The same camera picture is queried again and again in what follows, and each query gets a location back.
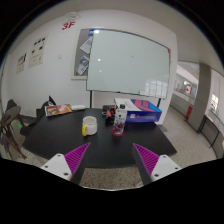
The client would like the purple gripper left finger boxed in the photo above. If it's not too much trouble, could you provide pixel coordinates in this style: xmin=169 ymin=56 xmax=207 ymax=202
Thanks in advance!
xmin=40 ymin=142 xmax=92 ymax=182

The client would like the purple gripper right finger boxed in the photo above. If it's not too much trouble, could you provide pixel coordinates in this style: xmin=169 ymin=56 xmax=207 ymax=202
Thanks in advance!
xmin=132 ymin=143 xmax=183 ymax=183

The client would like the clear plastic water bottle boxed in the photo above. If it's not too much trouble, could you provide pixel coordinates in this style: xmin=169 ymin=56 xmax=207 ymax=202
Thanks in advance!
xmin=113 ymin=104 xmax=127 ymax=133

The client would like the white and yellow mug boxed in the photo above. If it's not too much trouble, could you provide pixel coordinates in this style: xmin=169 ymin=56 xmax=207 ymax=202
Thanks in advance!
xmin=82 ymin=116 xmax=97 ymax=136

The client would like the red round coaster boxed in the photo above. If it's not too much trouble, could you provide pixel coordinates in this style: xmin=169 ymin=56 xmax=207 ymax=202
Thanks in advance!
xmin=111 ymin=129 xmax=125 ymax=137

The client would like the blue cardboard box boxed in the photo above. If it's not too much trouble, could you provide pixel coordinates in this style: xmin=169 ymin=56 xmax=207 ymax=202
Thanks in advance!
xmin=126 ymin=99 xmax=162 ymax=122

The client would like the colourful magazine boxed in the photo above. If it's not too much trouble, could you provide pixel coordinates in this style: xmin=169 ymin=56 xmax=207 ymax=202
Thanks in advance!
xmin=45 ymin=104 xmax=72 ymax=117

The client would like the dark chair with jacket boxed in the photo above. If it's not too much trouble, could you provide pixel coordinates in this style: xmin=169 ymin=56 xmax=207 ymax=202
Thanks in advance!
xmin=20 ymin=97 xmax=56 ymax=136

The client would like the white paper on box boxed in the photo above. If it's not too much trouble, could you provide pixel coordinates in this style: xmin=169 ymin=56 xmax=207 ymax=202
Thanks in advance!
xmin=114 ymin=98 xmax=140 ymax=111

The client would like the black and red gadget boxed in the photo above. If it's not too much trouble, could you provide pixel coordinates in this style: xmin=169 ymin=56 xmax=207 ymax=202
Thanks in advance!
xmin=102 ymin=105 xmax=116 ymax=118

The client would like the round brown side table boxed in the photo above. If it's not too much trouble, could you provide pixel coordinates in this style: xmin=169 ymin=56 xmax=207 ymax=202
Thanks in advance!
xmin=0 ymin=106 xmax=26 ymax=159

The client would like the white whiteboard on stand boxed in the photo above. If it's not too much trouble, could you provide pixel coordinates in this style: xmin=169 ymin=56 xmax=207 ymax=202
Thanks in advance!
xmin=87 ymin=30 xmax=170 ymax=99

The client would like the grey notice board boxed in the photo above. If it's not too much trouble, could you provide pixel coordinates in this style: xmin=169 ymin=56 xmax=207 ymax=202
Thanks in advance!
xmin=71 ymin=28 xmax=93 ymax=80

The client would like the white wall poster small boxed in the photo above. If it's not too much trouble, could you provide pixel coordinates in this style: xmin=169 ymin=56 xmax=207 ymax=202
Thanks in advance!
xmin=16 ymin=53 xmax=27 ymax=74

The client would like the white wall poster large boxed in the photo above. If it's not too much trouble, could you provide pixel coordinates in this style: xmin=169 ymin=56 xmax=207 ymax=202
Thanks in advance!
xmin=28 ymin=35 xmax=48 ymax=68

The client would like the red 3F wall sign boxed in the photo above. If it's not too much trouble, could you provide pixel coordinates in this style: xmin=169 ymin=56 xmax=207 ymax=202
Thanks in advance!
xmin=61 ymin=21 xmax=76 ymax=31

